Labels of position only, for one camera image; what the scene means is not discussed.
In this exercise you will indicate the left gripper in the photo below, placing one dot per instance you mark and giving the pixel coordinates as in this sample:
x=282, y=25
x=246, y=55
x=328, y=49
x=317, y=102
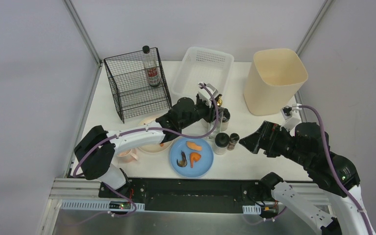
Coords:
x=211, y=110

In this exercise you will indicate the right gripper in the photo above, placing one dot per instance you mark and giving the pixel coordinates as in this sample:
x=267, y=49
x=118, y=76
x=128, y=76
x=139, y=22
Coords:
x=266, y=138

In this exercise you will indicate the gold cap oil bottle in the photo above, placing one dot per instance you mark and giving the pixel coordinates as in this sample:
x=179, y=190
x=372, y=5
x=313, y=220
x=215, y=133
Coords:
x=215, y=126

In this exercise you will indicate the black lid jar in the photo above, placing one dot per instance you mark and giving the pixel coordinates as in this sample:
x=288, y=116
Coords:
x=220, y=144
x=225, y=120

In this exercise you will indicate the red label sauce bottle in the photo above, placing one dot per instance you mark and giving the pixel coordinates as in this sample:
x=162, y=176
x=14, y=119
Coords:
x=150, y=67

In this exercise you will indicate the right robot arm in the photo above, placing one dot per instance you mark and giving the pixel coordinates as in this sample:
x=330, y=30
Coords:
x=334, y=174

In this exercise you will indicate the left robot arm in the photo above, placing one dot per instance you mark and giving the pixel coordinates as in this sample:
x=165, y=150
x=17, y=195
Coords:
x=98, y=147

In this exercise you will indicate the small dark spice jar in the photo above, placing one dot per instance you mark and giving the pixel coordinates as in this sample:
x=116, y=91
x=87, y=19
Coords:
x=234, y=138

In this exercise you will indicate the orange toy salmon slice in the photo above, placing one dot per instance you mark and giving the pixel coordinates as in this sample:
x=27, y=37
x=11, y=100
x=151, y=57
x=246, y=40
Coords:
x=193, y=146

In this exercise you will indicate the orange toy chicken leg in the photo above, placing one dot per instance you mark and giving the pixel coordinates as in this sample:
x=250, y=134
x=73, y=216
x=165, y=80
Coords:
x=194, y=157

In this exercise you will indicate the white plastic basket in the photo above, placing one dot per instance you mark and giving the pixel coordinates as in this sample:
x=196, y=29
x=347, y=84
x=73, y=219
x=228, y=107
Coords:
x=201, y=65

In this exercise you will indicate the blue plate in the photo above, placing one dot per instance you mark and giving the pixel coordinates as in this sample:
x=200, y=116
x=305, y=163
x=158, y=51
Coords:
x=201, y=167

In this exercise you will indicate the cream plate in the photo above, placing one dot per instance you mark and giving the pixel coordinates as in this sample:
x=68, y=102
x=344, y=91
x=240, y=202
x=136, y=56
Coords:
x=153, y=148

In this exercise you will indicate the beige trash bin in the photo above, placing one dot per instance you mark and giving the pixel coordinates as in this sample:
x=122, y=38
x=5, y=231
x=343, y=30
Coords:
x=274, y=77

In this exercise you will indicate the pink mug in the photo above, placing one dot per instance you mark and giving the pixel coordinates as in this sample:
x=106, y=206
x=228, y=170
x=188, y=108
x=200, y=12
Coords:
x=128, y=156

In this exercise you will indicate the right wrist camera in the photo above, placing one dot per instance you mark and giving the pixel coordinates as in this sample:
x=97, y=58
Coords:
x=291, y=115

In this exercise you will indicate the black wire rack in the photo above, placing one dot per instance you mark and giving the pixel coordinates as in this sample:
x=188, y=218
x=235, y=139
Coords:
x=132, y=95

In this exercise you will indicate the black base frame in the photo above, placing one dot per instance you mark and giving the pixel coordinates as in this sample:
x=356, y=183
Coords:
x=197, y=195

